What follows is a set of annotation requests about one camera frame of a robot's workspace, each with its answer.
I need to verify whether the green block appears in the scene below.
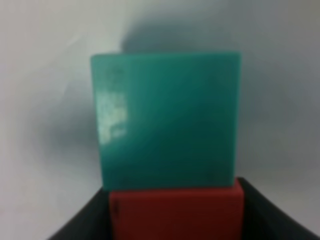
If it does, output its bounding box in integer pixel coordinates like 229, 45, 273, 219
90, 51, 241, 191

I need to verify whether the red block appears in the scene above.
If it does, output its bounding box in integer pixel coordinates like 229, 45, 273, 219
109, 181, 244, 240

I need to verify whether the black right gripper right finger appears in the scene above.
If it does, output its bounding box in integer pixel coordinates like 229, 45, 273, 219
237, 177, 320, 240

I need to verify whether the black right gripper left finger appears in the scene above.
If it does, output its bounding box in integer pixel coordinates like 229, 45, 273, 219
50, 189, 112, 240

